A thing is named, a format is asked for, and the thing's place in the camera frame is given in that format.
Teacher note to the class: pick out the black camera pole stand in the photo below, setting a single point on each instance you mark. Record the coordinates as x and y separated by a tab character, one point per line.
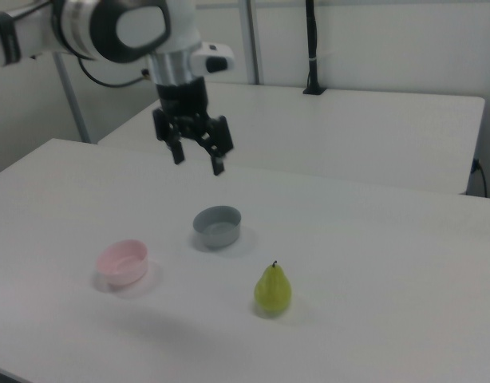
313	60

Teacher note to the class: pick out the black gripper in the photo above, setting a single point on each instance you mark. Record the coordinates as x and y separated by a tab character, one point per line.
183	99

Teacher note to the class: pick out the pink plastic bowl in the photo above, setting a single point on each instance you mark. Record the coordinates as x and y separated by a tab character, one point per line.
125	276

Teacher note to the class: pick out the grey metal frame post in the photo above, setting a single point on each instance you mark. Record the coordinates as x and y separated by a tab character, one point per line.
254	40
71	99

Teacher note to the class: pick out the green pear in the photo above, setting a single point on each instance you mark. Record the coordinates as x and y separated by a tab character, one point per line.
273	291

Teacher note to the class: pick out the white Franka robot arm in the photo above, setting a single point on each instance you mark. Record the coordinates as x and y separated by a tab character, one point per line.
141	24

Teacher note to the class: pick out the white side table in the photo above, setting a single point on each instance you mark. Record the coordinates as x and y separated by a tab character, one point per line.
329	131

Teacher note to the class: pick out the grey plastic bowl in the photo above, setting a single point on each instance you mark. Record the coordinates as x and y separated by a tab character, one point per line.
217	238

